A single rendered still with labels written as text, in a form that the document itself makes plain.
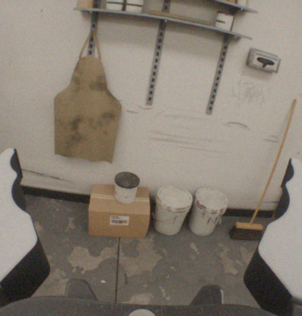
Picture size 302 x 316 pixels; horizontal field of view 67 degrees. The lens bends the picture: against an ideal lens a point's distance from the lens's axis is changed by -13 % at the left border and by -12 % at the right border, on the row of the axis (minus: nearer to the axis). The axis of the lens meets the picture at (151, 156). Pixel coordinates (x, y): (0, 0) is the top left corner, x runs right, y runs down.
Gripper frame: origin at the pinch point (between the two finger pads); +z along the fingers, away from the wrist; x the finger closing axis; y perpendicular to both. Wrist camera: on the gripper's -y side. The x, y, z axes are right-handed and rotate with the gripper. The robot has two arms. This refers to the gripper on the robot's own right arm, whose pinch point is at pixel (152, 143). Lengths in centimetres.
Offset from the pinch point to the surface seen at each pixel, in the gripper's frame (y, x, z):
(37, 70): 30, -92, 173
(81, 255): 161, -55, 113
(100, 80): 40, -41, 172
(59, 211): 157, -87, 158
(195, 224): 163, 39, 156
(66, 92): 48, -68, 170
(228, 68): 29, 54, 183
